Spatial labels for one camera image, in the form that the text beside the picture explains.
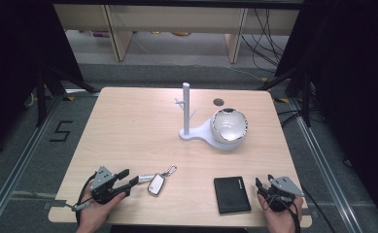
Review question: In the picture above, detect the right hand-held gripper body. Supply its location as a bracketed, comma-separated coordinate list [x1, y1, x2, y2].
[257, 175, 305, 214]

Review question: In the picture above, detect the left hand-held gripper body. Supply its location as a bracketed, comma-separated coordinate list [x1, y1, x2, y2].
[89, 165, 126, 205]

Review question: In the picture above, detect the white car key with carabiner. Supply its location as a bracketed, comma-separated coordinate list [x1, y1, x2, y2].
[137, 164, 179, 197]

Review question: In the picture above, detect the black wallet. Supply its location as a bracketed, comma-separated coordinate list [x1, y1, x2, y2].
[213, 176, 253, 216]

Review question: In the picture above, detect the white bowl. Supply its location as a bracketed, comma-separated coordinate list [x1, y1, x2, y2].
[210, 107, 249, 145]

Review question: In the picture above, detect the white key stand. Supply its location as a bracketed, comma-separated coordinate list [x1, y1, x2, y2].
[174, 82, 245, 151]

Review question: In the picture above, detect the person's left hand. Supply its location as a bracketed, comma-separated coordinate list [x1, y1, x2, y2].
[76, 189, 127, 233]

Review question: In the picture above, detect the person's right hand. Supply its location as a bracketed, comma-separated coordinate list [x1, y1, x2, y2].
[257, 194, 305, 233]

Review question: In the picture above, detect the black metal stand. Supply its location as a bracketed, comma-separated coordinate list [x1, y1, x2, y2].
[35, 63, 101, 128]
[257, 63, 315, 128]

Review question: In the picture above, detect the black curtain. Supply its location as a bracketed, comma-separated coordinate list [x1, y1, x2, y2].
[274, 0, 378, 226]
[0, 0, 85, 161]

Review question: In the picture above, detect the light wooden bench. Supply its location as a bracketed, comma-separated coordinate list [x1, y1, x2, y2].
[53, 3, 301, 65]

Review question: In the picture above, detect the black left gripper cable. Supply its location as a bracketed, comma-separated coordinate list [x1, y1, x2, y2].
[69, 174, 98, 225]

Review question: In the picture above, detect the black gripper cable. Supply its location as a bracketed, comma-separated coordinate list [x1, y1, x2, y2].
[69, 174, 98, 225]
[287, 184, 338, 233]

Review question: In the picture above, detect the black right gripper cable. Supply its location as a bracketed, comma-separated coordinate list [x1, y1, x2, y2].
[287, 184, 338, 233]

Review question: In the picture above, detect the aluminium floor rail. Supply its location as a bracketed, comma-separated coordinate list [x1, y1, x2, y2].
[288, 96, 361, 233]
[0, 94, 65, 233]

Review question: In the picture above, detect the white floor cable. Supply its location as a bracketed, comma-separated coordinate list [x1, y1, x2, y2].
[223, 63, 269, 83]

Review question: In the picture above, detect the bundle of black floor cables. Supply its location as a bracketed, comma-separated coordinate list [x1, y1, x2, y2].
[240, 7, 291, 74]

